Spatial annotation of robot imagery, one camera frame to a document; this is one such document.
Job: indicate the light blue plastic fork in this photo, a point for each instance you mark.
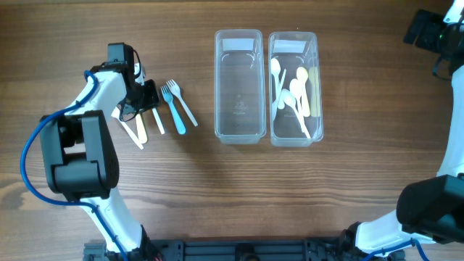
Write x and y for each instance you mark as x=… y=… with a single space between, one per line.
x=168 y=97

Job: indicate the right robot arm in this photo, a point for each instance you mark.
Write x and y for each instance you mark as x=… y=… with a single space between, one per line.
x=429 y=211

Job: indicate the left clear plastic container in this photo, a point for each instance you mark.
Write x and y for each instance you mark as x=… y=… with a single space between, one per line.
x=240 y=111

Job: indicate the white plastic fork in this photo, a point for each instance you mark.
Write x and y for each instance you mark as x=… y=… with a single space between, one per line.
x=176 y=91
x=115 y=114
x=158 y=121

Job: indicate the right clear plastic container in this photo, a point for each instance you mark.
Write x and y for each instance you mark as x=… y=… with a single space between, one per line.
x=295 y=49

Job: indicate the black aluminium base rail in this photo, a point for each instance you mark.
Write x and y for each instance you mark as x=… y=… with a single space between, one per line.
x=311 y=249

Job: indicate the yellow plastic fork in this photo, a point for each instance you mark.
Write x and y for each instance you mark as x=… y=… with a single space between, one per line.
x=141 y=131

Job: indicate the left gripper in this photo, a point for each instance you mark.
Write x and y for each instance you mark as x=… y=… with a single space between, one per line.
x=152 y=99

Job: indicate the clear plastic container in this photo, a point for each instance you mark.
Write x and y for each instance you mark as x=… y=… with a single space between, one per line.
x=240 y=111
x=295 y=49

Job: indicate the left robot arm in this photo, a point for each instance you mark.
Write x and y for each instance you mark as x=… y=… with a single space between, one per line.
x=79 y=157

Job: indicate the light blue plastic spoon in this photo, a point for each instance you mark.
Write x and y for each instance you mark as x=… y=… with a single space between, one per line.
x=275 y=64

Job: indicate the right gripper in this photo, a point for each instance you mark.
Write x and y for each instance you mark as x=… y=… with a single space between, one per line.
x=426 y=39

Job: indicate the yellow plastic spoon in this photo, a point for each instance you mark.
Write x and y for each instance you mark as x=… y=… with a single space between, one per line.
x=302 y=77

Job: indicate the white spoon container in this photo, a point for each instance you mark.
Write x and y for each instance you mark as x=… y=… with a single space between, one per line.
x=289 y=100

